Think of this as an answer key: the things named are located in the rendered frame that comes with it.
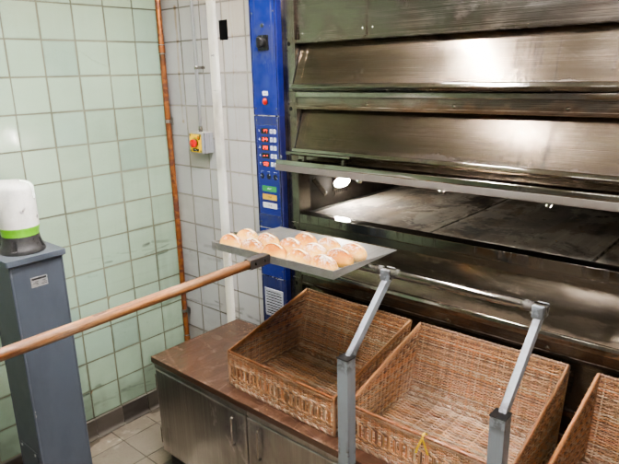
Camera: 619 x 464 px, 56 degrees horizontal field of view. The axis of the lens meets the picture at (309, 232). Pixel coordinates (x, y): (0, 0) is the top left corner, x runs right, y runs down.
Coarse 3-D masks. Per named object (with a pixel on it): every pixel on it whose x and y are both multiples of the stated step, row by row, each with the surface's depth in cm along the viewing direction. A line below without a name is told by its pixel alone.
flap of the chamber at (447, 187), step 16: (336, 176) 217; (352, 176) 212; (368, 176) 207; (464, 192) 184; (480, 192) 180; (496, 192) 177; (512, 192) 174; (528, 192) 171; (592, 208) 160; (608, 208) 157
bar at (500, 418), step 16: (384, 272) 182; (400, 272) 180; (384, 288) 182; (448, 288) 169; (464, 288) 166; (480, 288) 164; (512, 304) 157; (528, 304) 154; (544, 304) 152; (368, 320) 178; (528, 336) 151; (352, 352) 174; (528, 352) 149; (352, 368) 174; (352, 384) 175; (512, 384) 146; (352, 400) 176; (512, 400) 145; (352, 416) 178; (496, 416) 142; (352, 432) 179; (496, 432) 143; (352, 448) 181; (496, 448) 144
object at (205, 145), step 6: (192, 132) 282; (198, 132) 281; (204, 132) 280; (210, 132) 280; (192, 138) 281; (204, 138) 277; (210, 138) 280; (198, 144) 278; (204, 144) 278; (210, 144) 280; (192, 150) 283; (198, 150) 279; (204, 150) 279; (210, 150) 281
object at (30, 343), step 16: (224, 272) 175; (240, 272) 181; (176, 288) 162; (192, 288) 166; (128, 304) 151; (144, 304) 154; (80, 320) 142; (96, 320) 144; (32, 336) 134; (48, 336) 135; (64, 336) 138; (0, 352) 127; (16, 352) 129
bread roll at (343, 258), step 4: (336, 248) 186; (340, 248) 185; (328, 252) 186; (332, 252) 185; (336, 252) 184; (340, 252) 183; (344, 252) 183; (348, 252) 184; (332, 256) 184; (336, 256) 183; (340, 256) 183; (344, 256) 182; (348, 256) 182; (352, 256) 184; (336, 260) 183; (340, 260) 182; (344, 260) 182; (348, 260) 182; (352, 260) 183; (340, 264) 183; (344, 264) 182; (348, 264) 182
